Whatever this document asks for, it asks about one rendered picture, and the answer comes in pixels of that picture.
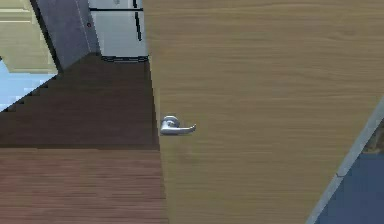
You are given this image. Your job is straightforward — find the grey fridge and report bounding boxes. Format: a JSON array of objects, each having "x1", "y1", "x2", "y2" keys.
[{"x1": 35, "y1": 0, "x2": 149, "y2": 72}]

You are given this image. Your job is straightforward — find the black fridge handle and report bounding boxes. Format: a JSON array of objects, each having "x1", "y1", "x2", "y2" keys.
[{"x1": 134, "y1": 11, "x2": 143, "y2": 42}]

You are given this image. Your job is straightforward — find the light wooden room door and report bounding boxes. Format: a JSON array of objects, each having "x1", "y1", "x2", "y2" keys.
[{"x1": 143, "y1": 0, "x2": 384, "y2": 224}]

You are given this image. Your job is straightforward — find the silver lever door handle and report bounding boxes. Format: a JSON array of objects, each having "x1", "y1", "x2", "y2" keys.
[{"x1": 159, "y1": 115, "x2": 197, "y2": 136}]

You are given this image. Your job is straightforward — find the cream yellow cupboard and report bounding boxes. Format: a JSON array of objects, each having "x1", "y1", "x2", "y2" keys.
[{"x1": 0, "y1": 0, "x2": 59, "y2": 75}]

